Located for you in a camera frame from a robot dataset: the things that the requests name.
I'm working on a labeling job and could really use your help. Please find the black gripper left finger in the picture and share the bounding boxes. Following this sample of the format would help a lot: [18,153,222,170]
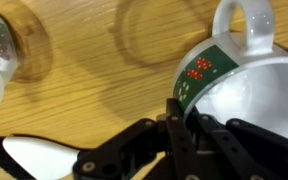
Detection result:
[72,98,202,180]

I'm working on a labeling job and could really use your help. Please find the white mug with green band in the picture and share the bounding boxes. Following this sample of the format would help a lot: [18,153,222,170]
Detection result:
[172,0,288,145]

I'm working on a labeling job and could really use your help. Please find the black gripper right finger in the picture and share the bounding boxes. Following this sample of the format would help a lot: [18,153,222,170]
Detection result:
[187,114,288,180]

